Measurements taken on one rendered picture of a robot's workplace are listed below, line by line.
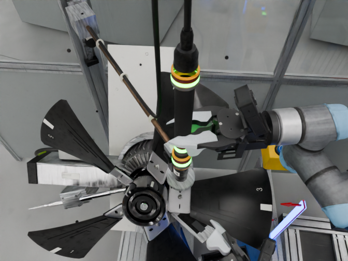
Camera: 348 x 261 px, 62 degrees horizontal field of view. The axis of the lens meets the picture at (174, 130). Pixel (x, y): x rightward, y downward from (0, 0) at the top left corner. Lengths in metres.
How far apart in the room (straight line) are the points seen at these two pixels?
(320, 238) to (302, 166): 1.35
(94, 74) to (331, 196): 1.00
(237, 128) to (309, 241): 1.48
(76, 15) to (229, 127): 0.66
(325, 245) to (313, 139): 1.43
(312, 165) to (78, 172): 0.69
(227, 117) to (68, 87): 1.19
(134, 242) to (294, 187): 1.21
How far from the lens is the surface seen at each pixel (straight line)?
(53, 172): 1.03
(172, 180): 0.72
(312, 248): 1.98
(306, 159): 0.69
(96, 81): 1.33
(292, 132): 0.60
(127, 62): 0.99
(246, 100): 0.50
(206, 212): 0.83
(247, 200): 0.86
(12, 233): 2.31
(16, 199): 2.40
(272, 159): 1.10
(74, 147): 0.85
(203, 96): 0.72
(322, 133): 0.63
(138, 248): 1.95
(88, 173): 0.98
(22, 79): 1.71
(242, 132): 0.56
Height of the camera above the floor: 1.97
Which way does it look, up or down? 55 degrees down
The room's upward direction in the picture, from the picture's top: straight up
